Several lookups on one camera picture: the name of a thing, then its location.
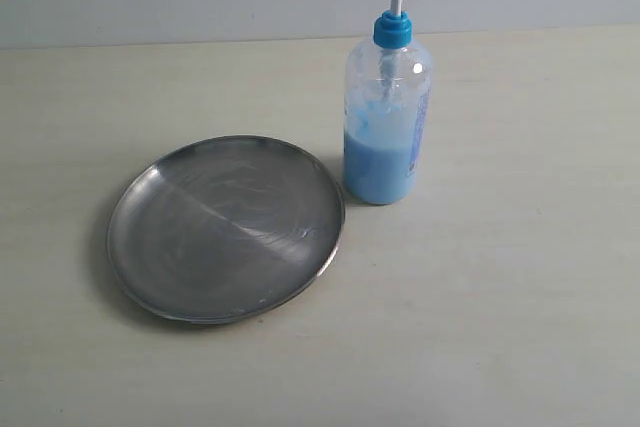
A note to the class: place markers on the round stainless steel plate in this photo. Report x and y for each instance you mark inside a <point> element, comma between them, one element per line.
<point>225,229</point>

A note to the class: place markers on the blue soap pump bottle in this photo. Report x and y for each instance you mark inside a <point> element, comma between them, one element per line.
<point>388,80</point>

